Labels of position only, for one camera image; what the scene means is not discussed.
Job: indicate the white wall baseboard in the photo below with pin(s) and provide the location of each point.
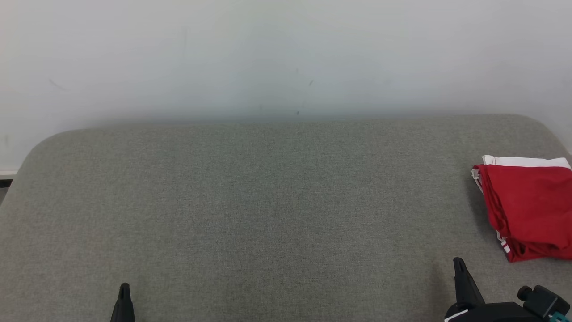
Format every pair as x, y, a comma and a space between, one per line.
6, 176

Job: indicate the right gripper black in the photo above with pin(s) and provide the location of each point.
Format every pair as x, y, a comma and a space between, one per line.
487, 314

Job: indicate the red shorts white hem band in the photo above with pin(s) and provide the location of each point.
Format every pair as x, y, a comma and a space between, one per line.
532, 201

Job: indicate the red jersey shirt white sleeves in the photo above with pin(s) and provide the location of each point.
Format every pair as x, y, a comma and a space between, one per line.
523, 255

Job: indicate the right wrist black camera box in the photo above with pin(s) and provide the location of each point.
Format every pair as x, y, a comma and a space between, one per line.
543, 300

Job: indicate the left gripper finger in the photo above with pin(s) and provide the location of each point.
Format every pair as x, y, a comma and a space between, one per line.
124, 308

